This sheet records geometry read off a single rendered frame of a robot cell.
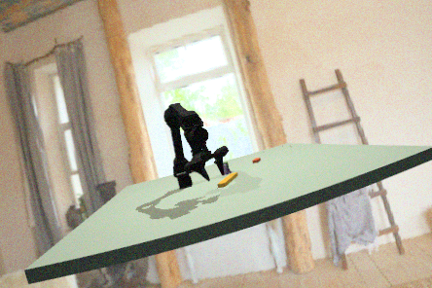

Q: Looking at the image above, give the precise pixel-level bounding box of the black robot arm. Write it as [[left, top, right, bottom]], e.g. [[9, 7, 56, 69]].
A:
[[163, 103, 209, 190]]

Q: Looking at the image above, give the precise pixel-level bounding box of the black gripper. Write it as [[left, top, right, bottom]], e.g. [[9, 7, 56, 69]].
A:
[[184, 142, 229, 181]]

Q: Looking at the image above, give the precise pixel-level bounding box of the yellow bar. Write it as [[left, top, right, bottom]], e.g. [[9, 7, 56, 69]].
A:
[[217, 172, 238, 188]]

